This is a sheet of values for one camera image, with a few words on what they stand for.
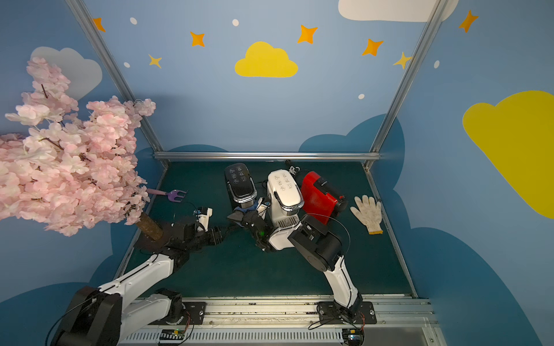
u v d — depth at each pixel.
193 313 0.74
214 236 0.76
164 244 0.68
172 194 1.08
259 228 0.74
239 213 0.94
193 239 0.72
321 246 0.53
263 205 0.86
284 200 0.79
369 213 1.01
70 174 0.49
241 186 0.83
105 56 0.79
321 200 0.86
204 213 0.78
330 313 0.75
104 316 0.41
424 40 0.76
